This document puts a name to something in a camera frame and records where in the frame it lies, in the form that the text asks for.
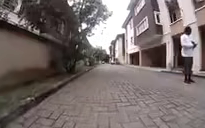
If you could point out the distant trees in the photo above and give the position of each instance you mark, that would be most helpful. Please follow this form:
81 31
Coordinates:
98 55

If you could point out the pale building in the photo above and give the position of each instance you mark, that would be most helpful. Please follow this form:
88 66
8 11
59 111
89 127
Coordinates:
119 50

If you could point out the grey brick paved road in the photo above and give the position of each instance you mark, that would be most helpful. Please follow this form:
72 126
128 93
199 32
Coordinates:
123 96

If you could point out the leafy tree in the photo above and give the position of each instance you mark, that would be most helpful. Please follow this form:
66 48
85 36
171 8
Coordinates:
90 13

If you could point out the grey and white building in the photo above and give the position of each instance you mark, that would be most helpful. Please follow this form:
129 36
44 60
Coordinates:
146 33

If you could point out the dark stone kerb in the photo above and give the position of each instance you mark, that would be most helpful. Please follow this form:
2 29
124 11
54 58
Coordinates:
46 90

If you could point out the concrete pavement strip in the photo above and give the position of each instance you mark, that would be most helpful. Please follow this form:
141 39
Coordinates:
170 70

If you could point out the person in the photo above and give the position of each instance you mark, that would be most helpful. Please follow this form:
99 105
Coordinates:
187 50

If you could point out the grass strip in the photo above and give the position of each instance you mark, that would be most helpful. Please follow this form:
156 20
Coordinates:
13 96

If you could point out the beige compound wall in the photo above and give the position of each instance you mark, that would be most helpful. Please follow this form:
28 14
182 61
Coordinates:
20 53

